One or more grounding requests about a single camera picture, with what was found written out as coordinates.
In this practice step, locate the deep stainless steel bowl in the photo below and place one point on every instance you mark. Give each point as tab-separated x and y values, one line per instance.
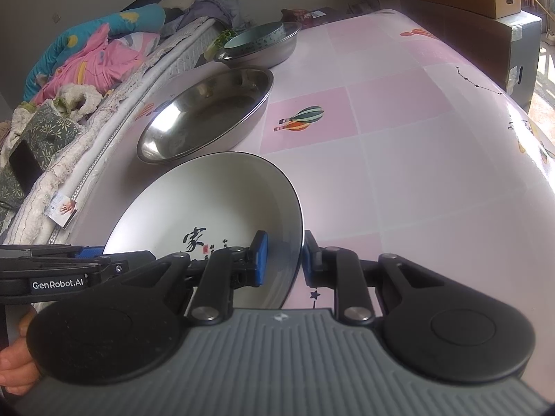
269	50

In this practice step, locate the dark printed appliance box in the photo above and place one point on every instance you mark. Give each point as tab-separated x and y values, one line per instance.
312	15

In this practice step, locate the shallow stainless steel plate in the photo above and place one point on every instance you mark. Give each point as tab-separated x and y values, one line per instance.
208	112

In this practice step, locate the grey purple clothing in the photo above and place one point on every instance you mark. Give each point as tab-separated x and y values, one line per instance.
203	11

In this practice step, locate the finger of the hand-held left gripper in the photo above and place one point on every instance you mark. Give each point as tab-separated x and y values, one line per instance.
91	251
78	261

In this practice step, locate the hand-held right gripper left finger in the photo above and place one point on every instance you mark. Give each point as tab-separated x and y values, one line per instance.
261	260

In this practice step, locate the mattress label tag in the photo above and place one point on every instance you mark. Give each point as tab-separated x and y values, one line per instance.
64	211

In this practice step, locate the large brown cardboard box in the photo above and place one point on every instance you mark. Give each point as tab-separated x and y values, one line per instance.
490	47

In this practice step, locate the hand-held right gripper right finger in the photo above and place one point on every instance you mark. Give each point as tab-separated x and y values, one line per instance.
308	264

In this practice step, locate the green leaf lettuce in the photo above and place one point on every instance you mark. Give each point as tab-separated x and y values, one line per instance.
223	39

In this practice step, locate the person's left hand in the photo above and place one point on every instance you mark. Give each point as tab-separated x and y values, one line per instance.
15	364

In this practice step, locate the colourful cartoon blanket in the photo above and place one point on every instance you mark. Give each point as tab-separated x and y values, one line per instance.
91	56

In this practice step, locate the green patterned cloth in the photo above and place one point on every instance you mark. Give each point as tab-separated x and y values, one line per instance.
39	138

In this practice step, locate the pink checked tablecloth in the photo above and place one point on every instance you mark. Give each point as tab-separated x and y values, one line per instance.
390	138

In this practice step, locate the teal ceramic bowl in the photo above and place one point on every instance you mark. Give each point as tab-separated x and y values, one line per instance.
256	39

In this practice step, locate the white black-rimmed ceramic plate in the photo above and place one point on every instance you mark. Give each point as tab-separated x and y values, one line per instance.
208	208

